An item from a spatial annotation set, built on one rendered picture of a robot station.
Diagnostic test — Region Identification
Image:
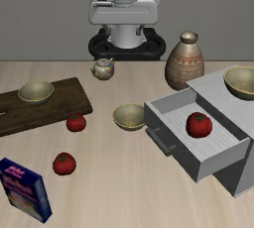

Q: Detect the red tomato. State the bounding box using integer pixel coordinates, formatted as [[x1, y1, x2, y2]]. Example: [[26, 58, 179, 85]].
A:
[[52, 152, 77, 176], [65, 112, 87, 133], [185, 111, 213, 139]]

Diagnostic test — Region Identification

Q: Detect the small patterned teapot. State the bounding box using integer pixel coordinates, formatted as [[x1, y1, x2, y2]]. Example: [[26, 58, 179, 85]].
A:
[[90, 57, 116, 81]]

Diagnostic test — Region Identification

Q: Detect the beige porcelain bowl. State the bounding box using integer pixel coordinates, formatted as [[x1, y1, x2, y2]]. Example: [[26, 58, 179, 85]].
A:
[[17, 79, 55, 105], [223, 65, 254, 102], [112, 102, 147, 132]]

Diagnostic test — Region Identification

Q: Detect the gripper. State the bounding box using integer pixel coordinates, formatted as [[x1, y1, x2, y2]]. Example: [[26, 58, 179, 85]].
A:
[[87, 0, 161, 37]]

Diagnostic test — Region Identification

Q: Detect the grey cabinet drawer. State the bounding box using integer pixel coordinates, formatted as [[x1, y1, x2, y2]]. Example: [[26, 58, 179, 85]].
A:
[[143, 87, 252, 183]]

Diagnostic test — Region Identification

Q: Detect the flat brown board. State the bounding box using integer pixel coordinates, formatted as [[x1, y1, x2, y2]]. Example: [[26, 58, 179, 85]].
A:
[[0, 76, 94, 138]]

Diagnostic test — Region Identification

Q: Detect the blue carton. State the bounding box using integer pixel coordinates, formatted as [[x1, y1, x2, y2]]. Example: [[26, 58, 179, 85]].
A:
[[0, 157, 54, 224]]

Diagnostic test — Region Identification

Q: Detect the grey cabinet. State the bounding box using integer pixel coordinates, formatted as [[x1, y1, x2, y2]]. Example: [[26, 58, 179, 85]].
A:
[[185, 64, 254, 199]]

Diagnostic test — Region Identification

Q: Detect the brown patterned vase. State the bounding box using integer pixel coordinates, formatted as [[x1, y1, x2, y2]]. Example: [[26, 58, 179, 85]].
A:
[[164, 31, 205, 91]]

